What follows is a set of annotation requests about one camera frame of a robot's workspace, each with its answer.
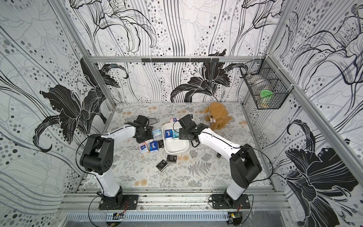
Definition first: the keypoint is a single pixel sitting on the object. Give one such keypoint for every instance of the blue Vinda tissue pack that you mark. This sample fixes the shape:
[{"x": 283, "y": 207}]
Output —
[{"x": 168, "y": 134}]

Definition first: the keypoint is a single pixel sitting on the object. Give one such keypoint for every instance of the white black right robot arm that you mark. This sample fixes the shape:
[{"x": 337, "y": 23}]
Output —
[{"x": 243, "y": 161}]

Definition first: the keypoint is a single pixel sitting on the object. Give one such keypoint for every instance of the pink tissue pack behind box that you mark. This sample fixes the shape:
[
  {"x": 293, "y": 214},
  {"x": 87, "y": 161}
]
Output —
[{"x": 173, "y": 120}]

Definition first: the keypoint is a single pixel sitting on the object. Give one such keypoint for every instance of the brown plush dog toy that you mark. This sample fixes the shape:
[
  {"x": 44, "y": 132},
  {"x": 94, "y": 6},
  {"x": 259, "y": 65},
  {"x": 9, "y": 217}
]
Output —
[{"x": 217, "y": 115}]

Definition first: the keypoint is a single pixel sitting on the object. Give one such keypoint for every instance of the black wire wall basket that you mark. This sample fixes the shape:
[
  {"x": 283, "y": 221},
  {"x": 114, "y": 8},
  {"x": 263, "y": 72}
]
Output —
[{"x": 264, "y": 74}]

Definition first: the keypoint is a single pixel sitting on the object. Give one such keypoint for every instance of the teal tissue pack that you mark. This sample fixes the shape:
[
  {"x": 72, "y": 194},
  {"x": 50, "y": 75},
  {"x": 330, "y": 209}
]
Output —
[{"x": 175, "y": 135}]

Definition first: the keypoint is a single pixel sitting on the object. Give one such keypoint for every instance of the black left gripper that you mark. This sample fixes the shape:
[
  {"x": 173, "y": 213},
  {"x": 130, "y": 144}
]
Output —
[{"x": 150, "y": 136}]

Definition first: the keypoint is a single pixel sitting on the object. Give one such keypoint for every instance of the black tissue pack near box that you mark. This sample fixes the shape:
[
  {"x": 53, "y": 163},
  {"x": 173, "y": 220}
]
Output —
[{"x": 160, "y": 144}]

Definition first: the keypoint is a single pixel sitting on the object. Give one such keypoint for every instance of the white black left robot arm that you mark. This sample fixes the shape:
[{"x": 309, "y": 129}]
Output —
[{"x": 97, "y": 156}]

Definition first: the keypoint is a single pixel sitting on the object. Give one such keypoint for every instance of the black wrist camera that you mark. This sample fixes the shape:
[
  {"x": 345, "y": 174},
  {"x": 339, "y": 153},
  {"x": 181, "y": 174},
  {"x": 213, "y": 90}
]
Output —
[
  {"x": 187, "y": 122},
  {"x": 142, "y": 120}
]

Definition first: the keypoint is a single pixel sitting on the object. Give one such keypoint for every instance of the black tissue pack front right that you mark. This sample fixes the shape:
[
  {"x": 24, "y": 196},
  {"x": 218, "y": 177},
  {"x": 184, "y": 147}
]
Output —
[{"x": 171, "y": 159}]

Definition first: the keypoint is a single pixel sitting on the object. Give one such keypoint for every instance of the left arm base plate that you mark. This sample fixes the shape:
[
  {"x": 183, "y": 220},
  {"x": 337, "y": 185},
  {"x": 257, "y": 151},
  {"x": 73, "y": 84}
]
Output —
[{"x": 119, "y": 202}]

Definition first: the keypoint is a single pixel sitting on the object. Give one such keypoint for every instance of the dark blue Tempo tissue pack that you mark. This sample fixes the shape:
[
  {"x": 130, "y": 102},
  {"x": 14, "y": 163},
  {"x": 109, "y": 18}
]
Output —
[{"x": 154, "y": 147}]

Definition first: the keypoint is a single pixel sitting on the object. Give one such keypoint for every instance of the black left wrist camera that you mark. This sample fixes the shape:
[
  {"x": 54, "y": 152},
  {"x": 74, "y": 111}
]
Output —
[{"x": 142, "y": 120}]

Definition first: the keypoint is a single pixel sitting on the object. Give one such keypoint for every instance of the pink Tempo tissue pack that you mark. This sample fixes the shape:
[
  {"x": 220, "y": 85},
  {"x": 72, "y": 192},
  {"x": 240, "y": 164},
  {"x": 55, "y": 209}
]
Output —
[{"x": 143, "y": 148}]

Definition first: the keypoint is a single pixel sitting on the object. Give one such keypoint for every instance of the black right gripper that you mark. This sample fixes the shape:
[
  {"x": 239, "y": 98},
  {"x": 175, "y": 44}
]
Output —
[{"x": 184, "y": 135}]

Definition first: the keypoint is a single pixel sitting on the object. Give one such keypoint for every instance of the white plastic storage box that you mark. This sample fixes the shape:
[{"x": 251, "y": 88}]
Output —
[{"x": 174, "y": 147}]

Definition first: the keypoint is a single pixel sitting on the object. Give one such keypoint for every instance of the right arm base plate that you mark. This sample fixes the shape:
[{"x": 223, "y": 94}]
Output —
[{"x": 223, "y": 201}]

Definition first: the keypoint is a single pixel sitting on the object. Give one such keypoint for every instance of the green lidded cup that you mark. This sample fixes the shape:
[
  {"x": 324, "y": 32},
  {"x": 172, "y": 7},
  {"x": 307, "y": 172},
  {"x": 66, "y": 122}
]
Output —
[{"x": 266, "y": 97}]

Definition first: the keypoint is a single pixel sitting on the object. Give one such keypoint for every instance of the light blue tissue pack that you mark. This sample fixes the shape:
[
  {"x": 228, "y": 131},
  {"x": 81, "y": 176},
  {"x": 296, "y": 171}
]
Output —
[{"x": 157, "y": 133}]

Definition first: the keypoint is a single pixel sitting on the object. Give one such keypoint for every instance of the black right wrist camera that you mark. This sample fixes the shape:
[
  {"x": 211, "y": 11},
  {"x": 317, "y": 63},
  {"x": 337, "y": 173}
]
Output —
[{"x": 187, "y": 122}]

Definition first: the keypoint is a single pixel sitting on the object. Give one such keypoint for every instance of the white slotted cable duct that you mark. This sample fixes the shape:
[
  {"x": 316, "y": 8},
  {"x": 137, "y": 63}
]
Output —
[{"x": 148, "y": 216}]

